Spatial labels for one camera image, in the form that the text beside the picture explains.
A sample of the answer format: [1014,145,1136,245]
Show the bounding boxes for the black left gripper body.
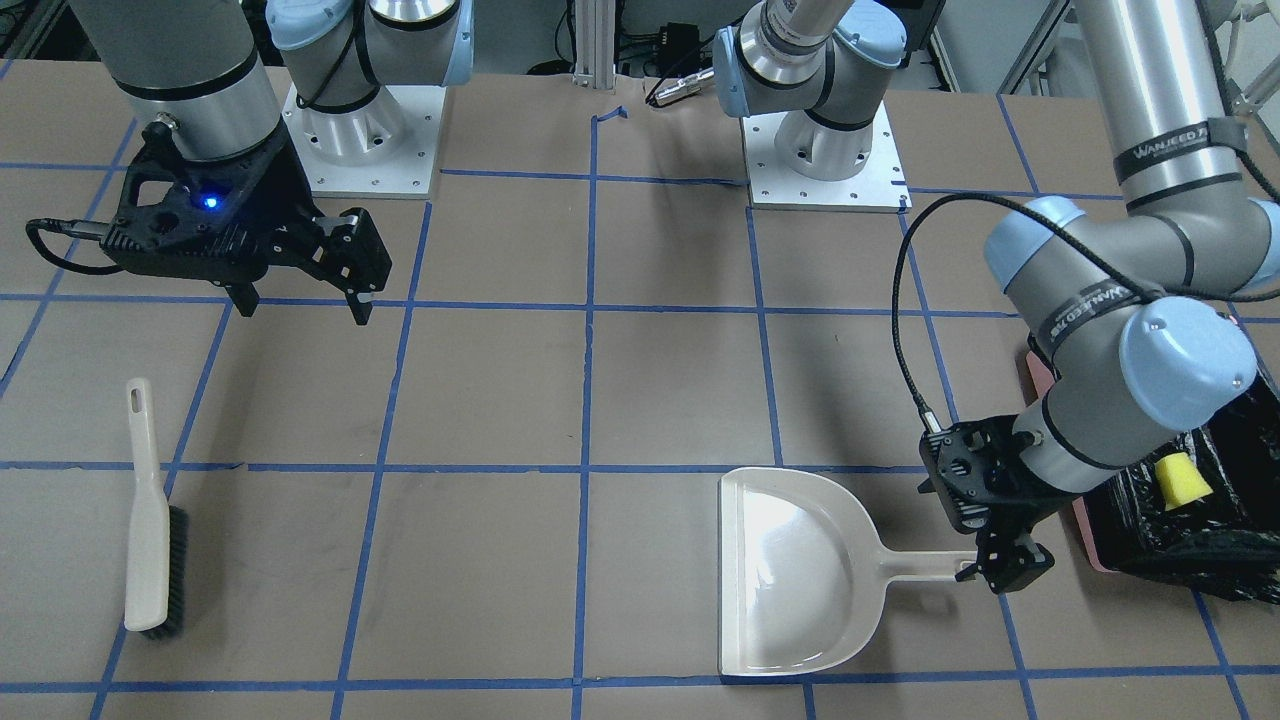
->
[916,418,1051,561]

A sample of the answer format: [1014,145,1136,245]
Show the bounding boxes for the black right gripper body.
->
[100,120,393,302]

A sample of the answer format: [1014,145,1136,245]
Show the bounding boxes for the green yellow sponge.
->
[1155,452,1213,512]

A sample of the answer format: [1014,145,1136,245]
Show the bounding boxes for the beige plastic dustpan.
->
[718,468,977,678]

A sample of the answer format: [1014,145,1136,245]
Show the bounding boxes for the white hand brush black bristles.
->
[123,377,188,641]

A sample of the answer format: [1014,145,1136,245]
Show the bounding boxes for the pink bin with black bag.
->
[1070,378,1277,603]

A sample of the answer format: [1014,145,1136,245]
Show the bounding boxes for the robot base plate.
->
[740,102,913,213]
[283,85,448,200]

